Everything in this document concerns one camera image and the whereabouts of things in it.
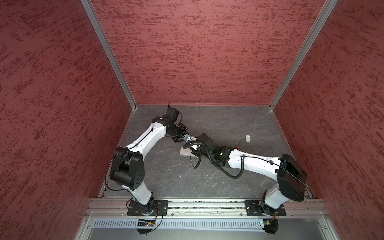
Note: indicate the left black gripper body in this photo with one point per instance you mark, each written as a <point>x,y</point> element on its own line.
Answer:
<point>177,131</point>

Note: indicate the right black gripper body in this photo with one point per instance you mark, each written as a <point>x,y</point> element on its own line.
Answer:
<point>202,152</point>

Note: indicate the white remote orange button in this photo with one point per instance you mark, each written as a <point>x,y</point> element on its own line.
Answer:
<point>185,152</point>

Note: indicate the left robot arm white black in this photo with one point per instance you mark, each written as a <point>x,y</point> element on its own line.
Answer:
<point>127,165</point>

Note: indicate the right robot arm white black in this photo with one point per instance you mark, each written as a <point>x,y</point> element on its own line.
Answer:
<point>285,170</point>

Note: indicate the left base connector wiring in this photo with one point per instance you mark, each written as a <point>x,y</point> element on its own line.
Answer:
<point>147,223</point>

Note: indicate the base connector wiring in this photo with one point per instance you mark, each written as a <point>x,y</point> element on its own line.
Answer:
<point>270,225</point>
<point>147,223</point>

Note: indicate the right base connector wiring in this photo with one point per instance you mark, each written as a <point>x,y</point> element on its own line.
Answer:
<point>270,225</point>

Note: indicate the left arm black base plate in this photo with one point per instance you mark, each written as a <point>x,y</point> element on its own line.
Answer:
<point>151,209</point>

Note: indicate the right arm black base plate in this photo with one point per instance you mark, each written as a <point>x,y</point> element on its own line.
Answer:
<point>255,209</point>

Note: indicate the perforated cable duct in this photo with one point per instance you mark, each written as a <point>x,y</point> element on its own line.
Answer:
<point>191,224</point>

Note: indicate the aluminium front rail frame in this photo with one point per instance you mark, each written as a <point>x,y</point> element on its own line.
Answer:
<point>116,208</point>

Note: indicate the left aluminium corner post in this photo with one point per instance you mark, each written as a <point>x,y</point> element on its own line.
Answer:
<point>97,26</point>

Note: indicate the aluminium corner post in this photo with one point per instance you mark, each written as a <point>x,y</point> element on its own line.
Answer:
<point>317,26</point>
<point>97,26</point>

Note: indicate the right aluminium corner post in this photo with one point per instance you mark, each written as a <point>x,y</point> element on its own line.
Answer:
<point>317,26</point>

